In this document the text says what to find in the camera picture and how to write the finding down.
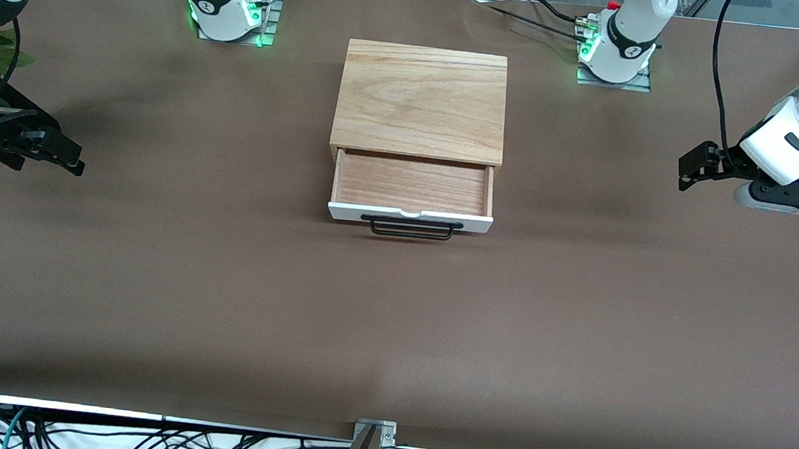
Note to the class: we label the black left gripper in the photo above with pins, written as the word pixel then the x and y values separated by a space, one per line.
pixel 724 165

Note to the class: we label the wooden drawer with white front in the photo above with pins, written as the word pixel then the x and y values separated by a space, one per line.
pixel 410 182

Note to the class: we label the wooden drawer cabinet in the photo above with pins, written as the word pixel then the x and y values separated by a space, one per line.
pixel 421 100

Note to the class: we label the brown table mat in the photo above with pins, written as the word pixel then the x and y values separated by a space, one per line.
pixel 148 289

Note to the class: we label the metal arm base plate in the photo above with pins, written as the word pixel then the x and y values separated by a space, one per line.
pixel 639 85
pixel 270 21

